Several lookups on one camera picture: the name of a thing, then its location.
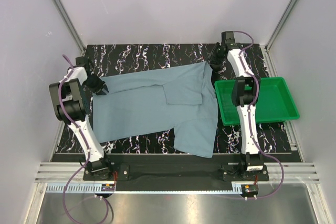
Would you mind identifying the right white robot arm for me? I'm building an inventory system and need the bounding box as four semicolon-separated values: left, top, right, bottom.
211;31;264;183

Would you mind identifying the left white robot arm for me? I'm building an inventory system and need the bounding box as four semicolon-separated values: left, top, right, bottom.
49;55;113;180

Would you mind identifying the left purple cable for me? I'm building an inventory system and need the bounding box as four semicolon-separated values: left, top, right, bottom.
59;55;114;223

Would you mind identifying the left aluminium frame post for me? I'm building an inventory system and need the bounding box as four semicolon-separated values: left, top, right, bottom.
52;0;86;53

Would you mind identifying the blue-grey t shirt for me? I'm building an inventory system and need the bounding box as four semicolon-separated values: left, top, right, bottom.
93;62;218;158

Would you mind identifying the right aluminium frame post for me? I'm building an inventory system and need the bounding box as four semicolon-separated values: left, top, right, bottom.
265;0;316;51

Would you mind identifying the aluminium frame post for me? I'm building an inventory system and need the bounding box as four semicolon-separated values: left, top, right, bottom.
265;0;316;51
52;0;86;53

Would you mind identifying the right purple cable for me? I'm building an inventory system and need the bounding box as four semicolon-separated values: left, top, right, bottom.
232;31;286;201

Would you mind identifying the green plastic tray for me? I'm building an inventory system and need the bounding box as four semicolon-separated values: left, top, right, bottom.
215;77;300;126

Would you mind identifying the grey slotted cable duct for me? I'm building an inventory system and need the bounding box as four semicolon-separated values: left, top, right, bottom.
46;182;242;195

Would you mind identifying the purple cable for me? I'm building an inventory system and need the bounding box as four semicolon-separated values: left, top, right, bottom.
59;55;114;223
232;31;286;201

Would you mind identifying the aluminium cross rail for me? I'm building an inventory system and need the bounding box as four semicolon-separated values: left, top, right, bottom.
35;163;319;183

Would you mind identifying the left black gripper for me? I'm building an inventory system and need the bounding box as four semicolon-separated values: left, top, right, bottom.
82;73;107;96

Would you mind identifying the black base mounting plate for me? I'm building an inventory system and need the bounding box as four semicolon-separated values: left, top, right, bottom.
83;154;269;182

